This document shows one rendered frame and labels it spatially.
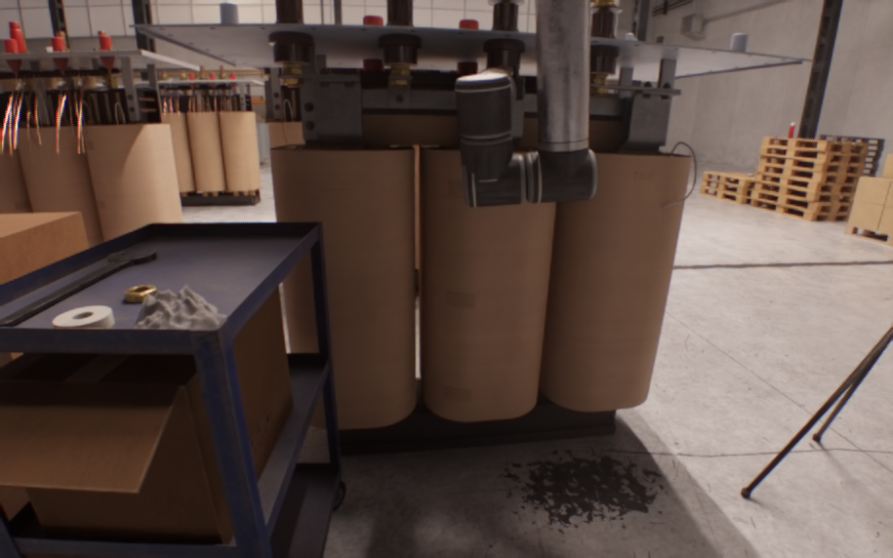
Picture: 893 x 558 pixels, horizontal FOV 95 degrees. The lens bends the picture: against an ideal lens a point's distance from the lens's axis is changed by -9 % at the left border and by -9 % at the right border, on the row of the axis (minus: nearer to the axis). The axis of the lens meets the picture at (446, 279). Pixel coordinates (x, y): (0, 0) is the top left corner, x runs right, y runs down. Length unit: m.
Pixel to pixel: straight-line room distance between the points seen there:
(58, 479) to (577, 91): 0.98
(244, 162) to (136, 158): 3.76
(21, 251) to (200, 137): 5.81
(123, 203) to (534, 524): 2.86
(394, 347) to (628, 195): 0.84
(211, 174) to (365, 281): 5.89
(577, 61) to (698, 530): 1.38
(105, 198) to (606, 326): 2.92
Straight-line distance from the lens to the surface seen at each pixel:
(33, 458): 0.73
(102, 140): 3.31
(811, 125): 14.03
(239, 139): 6.92
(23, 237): 1.38
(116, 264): 1.05
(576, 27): 0.93
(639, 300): 1.56
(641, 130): 1.47
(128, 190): 3.30
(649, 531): 1.64
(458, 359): 1.45
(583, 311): 1.52
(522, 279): 1.37
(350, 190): 1.25
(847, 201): 8.78
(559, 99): 0.93
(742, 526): 1.78
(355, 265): 1.30
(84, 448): 0.70
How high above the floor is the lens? 1.15
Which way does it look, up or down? 19 degrees down
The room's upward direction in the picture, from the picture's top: 1 degrees clockwise
